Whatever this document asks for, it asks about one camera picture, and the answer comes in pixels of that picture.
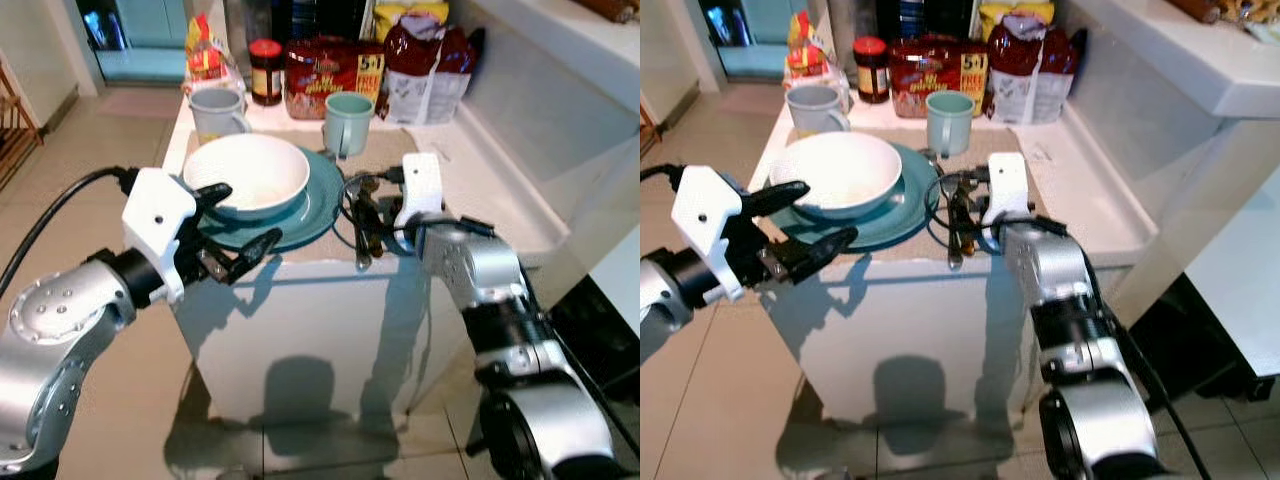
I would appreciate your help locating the red and white food bag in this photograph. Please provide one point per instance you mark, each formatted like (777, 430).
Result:
(430, 70)
(1030, 70)

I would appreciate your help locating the teal ceramic plate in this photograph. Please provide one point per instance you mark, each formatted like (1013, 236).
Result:
(315, 205)
(910, 205)

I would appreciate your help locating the yellow snack bag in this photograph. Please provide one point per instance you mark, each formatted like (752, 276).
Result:
(1000, 12)
(400, 14)

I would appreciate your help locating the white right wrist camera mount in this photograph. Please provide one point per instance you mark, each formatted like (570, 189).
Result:
(1006, 188)
(421, 188)

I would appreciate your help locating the silver fork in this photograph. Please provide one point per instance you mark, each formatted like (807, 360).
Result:
(360, 255)
(954, 255)

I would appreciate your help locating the teal cabinet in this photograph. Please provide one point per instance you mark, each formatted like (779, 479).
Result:
(145, 25)
(755, 25)

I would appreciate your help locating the orange bread bag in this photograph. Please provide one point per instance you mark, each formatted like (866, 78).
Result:
(805, 45)
(205, 55)

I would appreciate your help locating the red multipack food package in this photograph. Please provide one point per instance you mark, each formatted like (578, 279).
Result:
(935, 75)
(330, 75)

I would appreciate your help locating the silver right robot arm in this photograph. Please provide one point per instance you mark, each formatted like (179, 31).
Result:
(1075, 330)
(520, 340)

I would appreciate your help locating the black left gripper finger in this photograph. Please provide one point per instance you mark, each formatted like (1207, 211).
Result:
(210, 194)
(780, 196)
(825, 250)
(258, 247)

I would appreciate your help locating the brown wooden chair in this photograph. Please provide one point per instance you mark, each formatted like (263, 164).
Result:
(15, 130)
(647, 130)

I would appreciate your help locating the pink floor mat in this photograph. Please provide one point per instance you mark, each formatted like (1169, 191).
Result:
(750, 98)
(140, 103)

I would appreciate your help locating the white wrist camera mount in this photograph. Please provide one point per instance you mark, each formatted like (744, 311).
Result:
(152, 215)
(421, 188)
(1006, 188)
(700, 215)

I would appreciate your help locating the white kitchen island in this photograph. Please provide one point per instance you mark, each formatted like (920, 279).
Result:
(890, 320)
(300, 320)

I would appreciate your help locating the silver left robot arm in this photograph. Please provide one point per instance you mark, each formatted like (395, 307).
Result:
(662, 290)
(55, 330)

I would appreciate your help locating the black furniture base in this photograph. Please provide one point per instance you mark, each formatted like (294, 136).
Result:
(600, 335)
(1200, 340)

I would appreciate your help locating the white ceramic bowl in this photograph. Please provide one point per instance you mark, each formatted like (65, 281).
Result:
(250, 172)
(840, 172)

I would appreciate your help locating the grey ceramic mug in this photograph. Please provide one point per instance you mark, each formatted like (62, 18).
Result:
(812, 108)
(215, 112)

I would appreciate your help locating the dark jar with red lid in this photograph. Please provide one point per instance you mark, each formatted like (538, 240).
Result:
(871, 72)
(266, 75)

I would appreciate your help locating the white raised counter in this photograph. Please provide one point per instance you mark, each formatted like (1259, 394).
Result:
(1170, 100)
(560, 90)

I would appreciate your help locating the pale green ceramic mug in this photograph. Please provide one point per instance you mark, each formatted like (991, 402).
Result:
(350, 125)
(950, 122)

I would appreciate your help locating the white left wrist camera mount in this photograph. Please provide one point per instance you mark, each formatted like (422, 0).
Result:
(700, 215)
(152, 215)

